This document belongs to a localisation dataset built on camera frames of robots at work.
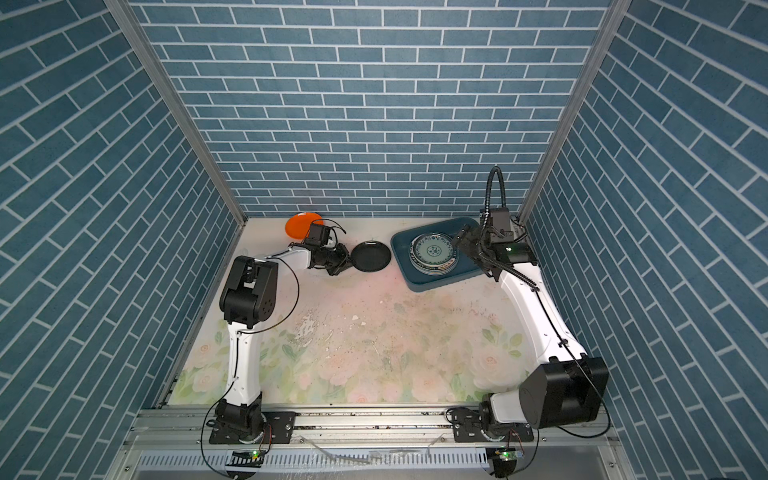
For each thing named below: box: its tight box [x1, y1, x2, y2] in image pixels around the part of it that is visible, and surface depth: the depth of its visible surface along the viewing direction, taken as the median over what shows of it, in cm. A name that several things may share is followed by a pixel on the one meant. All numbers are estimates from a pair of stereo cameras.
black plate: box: [350, 240, 392, 272], surface depth 110 cm
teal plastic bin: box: [390, 217, 485, 293], surface depth 106 cm
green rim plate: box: [409, 252, 460, 276], surface depth 104 cm
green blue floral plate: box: [409, 232, 459, 275], surface depth 107 cm
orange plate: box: [285, 212, 325, 240], surface depth 122 cm
